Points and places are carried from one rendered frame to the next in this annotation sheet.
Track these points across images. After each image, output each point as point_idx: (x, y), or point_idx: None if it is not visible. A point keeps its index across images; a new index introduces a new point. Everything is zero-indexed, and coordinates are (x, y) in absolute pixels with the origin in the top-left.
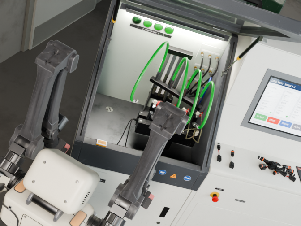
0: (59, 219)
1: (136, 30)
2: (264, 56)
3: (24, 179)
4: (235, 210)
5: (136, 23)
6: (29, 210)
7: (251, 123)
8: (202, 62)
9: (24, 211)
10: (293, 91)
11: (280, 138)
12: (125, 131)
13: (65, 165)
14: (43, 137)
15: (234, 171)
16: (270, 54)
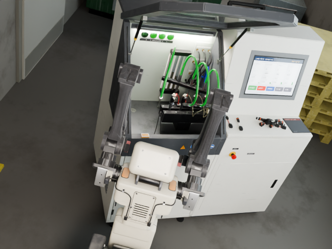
0: (161, 188)
1: (145, 42)
2: (247, 42)
3: (130, 167)
4: (247, 162)
5: (145, 37)
6: (139, 187)
7: (246, 94)
8: (199, 56)
9: (135, 189)
10: (271, 62)
11: (268, 100)
12: (152, 124)
13: (157, 148)
14: (125, 136)
15: (244, 132)
16: (252, 39)
